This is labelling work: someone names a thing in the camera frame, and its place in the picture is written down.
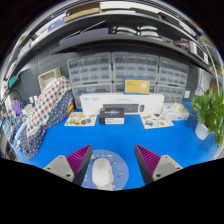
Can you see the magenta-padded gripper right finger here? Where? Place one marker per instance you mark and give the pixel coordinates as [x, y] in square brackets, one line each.
[150, 161]

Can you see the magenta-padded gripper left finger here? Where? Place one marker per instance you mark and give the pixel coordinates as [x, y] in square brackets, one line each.
[78, 161]

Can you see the white computer mouse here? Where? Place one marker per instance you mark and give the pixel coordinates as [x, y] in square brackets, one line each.
[101, 173]

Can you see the round blue rabbit-print mouse pad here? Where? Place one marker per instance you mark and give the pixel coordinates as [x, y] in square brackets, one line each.
[121, 170]

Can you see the large sticker sheet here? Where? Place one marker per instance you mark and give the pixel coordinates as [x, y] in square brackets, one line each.
[157, 121]

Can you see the small sticker sheet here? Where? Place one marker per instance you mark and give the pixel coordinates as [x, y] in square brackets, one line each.
[80, 119]

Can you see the blue-white glove box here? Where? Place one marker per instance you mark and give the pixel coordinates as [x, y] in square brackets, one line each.
[176, 114]

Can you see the small black box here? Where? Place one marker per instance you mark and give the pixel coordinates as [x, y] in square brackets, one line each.
[111, 117]

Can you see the checkered and dotted cloth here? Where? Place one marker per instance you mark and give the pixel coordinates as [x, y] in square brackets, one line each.
[45, 113]

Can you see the long white keyboard box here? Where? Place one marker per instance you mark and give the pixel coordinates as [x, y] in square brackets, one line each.
[95, 101]

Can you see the clear drawer parts cabinet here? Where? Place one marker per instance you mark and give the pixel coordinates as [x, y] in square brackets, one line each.
[89, 68]
[118, 87]
[135, 65]
[170, 93]
[173, 71]
[91, 89]

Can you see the yellow card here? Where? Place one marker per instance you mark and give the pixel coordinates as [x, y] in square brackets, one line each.
[136, 86]

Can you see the green plant in white pot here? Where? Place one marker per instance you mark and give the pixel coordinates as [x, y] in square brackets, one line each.
[210, 113]

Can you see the purple toy figure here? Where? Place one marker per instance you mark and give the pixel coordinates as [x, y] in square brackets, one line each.
[16, 107]

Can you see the white basket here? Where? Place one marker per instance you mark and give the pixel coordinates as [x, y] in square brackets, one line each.
[48, 77]

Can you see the overhead shelf unit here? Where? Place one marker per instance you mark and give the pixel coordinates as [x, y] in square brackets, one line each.
[116, 36]

